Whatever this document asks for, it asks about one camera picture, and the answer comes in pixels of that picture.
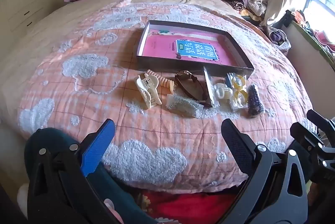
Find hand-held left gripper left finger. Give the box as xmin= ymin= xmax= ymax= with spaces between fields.
xmin=25 ymin=119 xmax=124 ymax=224

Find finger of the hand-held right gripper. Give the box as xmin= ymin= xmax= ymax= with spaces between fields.
xmin=290 ymin=121 xmax=335 ymax=165
xmin=306 ymin=109 xmax=335 ymax=136

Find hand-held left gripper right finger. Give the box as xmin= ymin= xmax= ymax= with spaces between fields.
xmin=220 ymin=118 xmax=309 ymax=224

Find bagged yellow rings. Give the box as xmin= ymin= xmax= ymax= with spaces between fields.
xmin=225 ymin=73 xmax=249 ymax=112

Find clear bag of white clips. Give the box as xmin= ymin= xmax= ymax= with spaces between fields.
xmin=204 ymin=67 xmax=234 ymax=108

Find bagged white comb clip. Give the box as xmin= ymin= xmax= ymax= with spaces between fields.
xmin=166 ymin=93 xmax=202 ymax=118

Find cream hair claw clip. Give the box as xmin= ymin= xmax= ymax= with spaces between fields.
xmin=134 ymin=73 xmax=163 ymax=110

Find shallow grey cardboard box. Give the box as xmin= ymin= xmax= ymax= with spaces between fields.
xmin=136 ymin=20 xmax=255 ymax=78

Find orange quilt with white clouds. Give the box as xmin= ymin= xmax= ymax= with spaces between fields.
xmin=17 ymin=1 xmax=315 ymax=188

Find brown hair clip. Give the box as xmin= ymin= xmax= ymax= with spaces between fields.
xmin=174 ymin=70 xmax=213 ymax=108

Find red cloth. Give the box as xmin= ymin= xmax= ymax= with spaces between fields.
xmin=136 ymin=187 xmax=244 ymax=224

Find clothes on windowsill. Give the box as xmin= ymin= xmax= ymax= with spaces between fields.
xmin=290 ymin=10 xmax=335 ymax=55

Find bag with purple clothing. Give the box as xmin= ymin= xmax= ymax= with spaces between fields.
xmin=265 ymin=26 xmax=291 ymax=51

